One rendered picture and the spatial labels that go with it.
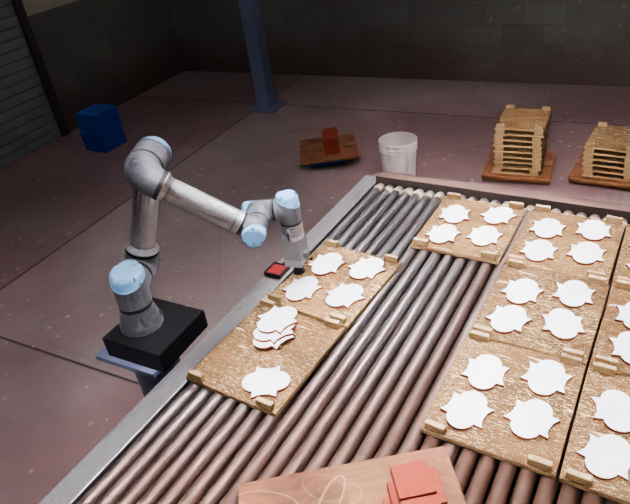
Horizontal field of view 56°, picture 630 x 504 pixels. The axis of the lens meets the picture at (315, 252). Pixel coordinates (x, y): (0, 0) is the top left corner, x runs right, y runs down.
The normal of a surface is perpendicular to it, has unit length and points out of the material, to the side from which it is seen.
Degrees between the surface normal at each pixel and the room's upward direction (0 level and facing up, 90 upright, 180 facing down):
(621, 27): 90
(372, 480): 0
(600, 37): 90
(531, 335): 0
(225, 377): 0
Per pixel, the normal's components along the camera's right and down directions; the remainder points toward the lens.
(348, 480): -0.12, -0.83
